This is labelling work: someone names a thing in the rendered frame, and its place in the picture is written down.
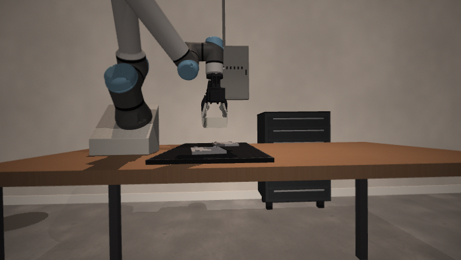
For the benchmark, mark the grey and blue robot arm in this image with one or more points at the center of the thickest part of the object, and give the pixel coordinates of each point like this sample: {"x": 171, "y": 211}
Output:
{"x": 124, "y": 81}

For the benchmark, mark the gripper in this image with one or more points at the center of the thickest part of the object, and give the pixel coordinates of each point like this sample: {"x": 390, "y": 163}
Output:
{"x": 216, "y": 95}

